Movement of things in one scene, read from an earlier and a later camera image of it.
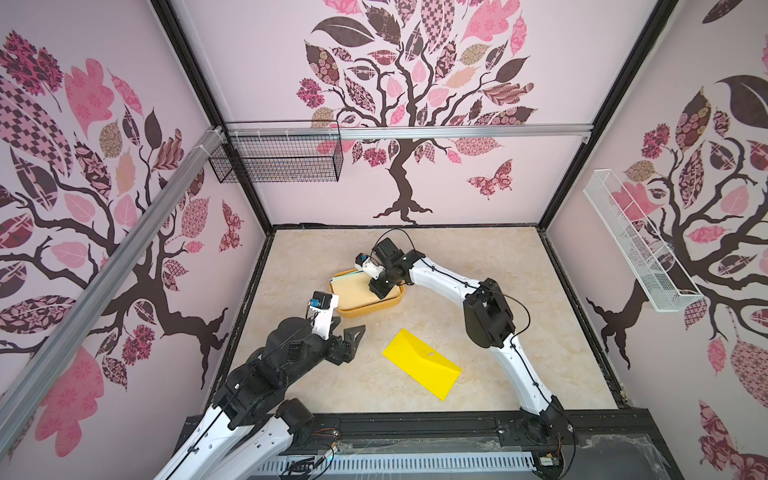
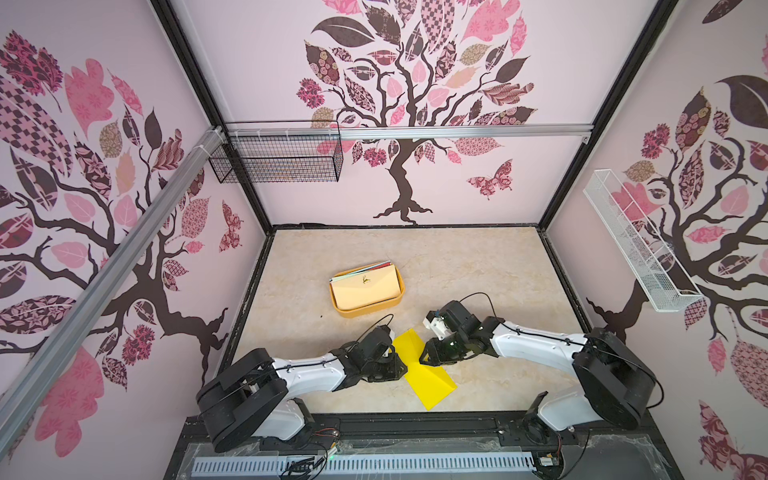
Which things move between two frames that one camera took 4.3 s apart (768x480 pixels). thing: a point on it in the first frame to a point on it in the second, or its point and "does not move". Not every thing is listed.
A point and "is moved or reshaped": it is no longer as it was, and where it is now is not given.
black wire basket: (305, 151) does not move
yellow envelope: (431, 368) is moved or reshaped
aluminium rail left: (21, 390) does not move
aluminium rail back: (400, 130) does not move
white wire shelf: (651, 260) does not move
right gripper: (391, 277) to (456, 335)
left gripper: (336, 355) to (393, 373)
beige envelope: (353, 289) does not move
